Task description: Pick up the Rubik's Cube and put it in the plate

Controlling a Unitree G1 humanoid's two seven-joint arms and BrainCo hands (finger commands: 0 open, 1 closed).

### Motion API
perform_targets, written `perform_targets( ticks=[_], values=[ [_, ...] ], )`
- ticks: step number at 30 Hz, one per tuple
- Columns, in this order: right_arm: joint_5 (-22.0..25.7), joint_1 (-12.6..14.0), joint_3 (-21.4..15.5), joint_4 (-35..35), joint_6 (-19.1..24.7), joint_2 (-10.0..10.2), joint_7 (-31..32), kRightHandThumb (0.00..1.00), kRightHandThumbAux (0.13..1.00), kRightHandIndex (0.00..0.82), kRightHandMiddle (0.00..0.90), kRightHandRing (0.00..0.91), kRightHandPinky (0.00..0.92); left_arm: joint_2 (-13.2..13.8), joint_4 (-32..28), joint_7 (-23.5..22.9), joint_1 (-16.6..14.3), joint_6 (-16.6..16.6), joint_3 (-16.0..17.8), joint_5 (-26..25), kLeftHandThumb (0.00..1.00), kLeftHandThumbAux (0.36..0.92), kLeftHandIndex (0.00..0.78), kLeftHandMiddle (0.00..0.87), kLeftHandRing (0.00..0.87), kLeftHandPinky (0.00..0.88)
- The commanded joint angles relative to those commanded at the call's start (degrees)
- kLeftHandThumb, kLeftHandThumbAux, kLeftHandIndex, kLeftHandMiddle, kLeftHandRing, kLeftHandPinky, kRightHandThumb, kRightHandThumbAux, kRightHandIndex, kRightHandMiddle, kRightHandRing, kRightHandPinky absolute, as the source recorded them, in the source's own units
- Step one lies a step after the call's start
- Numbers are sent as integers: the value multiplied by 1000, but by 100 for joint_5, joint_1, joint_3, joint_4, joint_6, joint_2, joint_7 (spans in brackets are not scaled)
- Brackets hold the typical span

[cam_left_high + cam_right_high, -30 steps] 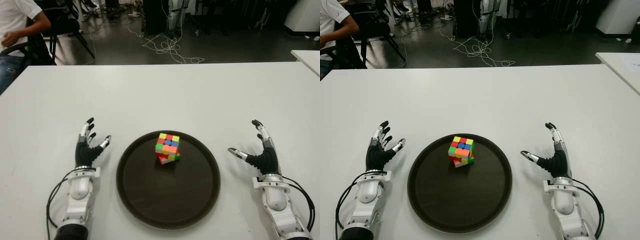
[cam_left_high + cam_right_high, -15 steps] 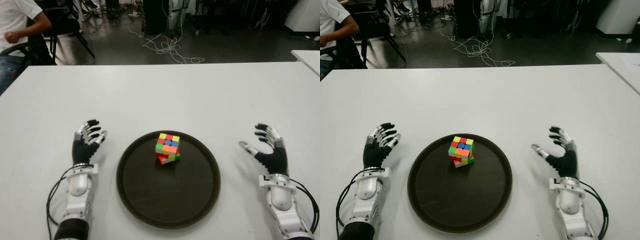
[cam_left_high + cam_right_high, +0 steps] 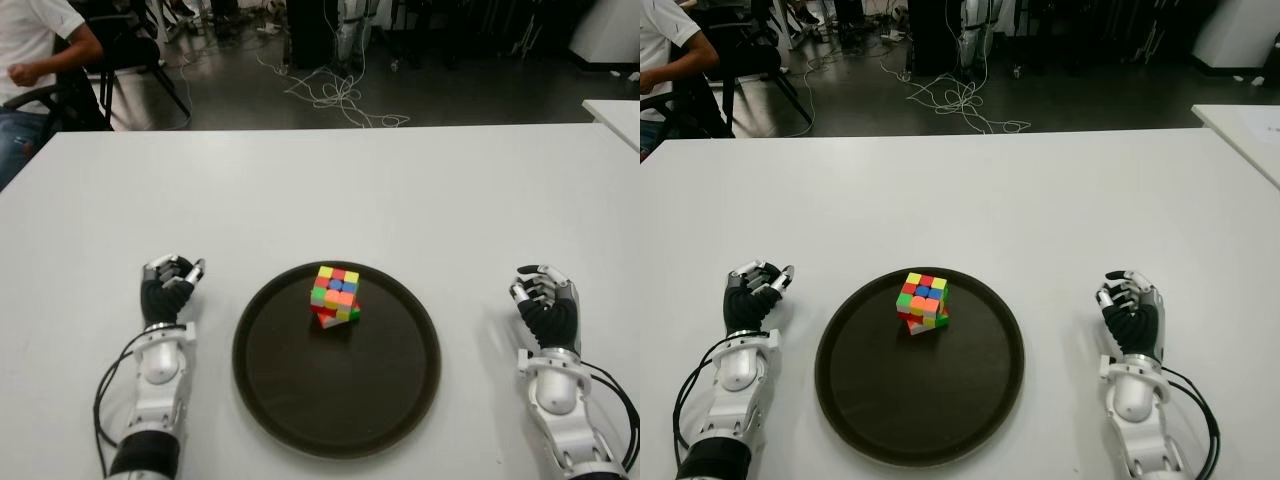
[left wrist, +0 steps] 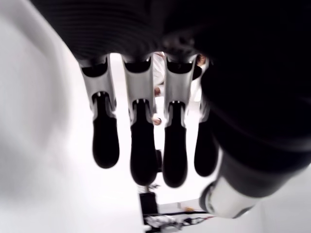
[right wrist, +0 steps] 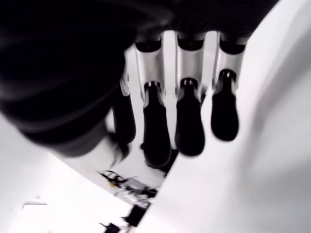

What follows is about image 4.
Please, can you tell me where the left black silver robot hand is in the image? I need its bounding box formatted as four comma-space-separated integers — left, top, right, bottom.
31, 0, 311, 218

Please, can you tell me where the seated person in white shirt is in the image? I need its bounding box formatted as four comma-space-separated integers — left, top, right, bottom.
152, 51, 210, 127

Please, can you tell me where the black box device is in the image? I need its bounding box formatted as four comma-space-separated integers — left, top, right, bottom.
139, 191, 159, 220

